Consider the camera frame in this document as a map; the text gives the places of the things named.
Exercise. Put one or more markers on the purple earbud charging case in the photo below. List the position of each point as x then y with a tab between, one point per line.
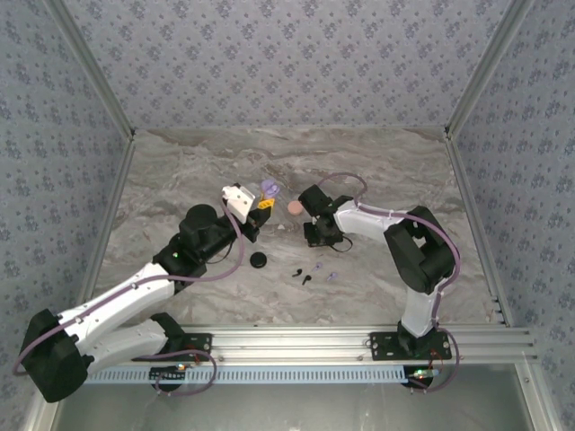
268	187

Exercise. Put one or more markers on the black controller board with LED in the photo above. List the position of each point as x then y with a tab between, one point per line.
420	377
168	373

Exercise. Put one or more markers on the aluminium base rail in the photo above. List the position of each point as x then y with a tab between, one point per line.
287	343

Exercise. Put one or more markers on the black earbud charging case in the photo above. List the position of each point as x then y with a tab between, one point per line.
258	260

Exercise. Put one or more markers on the pink earbud charging case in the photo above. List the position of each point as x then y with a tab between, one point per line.
294	207

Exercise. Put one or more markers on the aluminium corner post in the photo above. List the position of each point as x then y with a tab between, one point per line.
92	67
487	67

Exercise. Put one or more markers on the aluminium side rail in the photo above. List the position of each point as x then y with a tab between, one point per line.
478	224
112	202

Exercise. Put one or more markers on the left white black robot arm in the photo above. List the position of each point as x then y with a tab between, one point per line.
112	305

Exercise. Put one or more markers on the purple earbud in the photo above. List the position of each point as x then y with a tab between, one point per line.
318	266
333	275

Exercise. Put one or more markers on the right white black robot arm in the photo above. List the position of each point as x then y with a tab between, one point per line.
368	222

